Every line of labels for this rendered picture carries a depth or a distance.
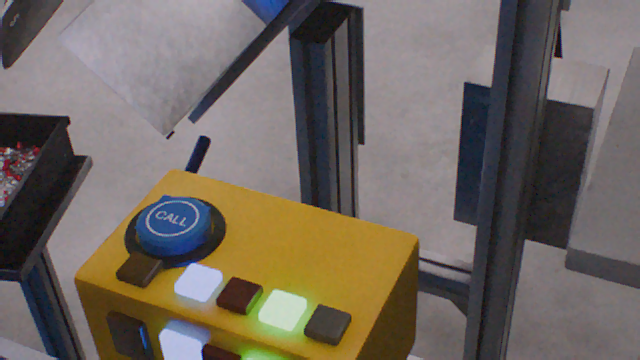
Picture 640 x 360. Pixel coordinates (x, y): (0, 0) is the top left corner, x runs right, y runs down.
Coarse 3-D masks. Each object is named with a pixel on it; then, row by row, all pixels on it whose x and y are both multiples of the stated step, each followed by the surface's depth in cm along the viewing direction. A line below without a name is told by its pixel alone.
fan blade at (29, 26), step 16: (16, 0) 93; (32, 0) 89; (48, 0) 87; (32, 16) 88; (48, 16) 86; (0, 32) 93; (16, 32) 89; (32, 32) 87; (0, 48) 91; (16, 48) 88
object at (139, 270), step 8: (136, 256) 44; (144, 256) 44; (152, 256) 44; (128, 264) 44; (136, 264) 44; (144, 264) 44; (152, 264) 44; (160, 264) 44; (120, 272) 43; (128, 272) 43; (136, 272) 43; (144, 272) 43; (152, 272) 43; (120, 280) 43; (128, 280) 43; (136, 280) 43; (144, 280) 43; (144, 288) 43
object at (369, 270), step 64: (192, 192) 49; (256, 192) 49; (128, 256) 45; (192, 256) 44; (256, 256) 44; (320, 256) 44; (384, 256) 44; (192, 320) 42; (256, 320) 41; (384, 320) 42
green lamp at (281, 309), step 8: (272, 296) 41; (280, 296) 41; (288, 296) 41; (296, 296) 41; (264, 304) 41; (272, 304) 41; (280, 304) 41; (288, 304) 41; (296, 304) 41; (304, 304) 41; (264, 312) 41; (272, 312) 41; (280, 312) 41; (288, 312) 41; (296, 312) 41; (264, 320) 41; (272, 320) 41; (280, 320) 40; (288, 320) 40; (296, 320) 41; (288, 328) 40
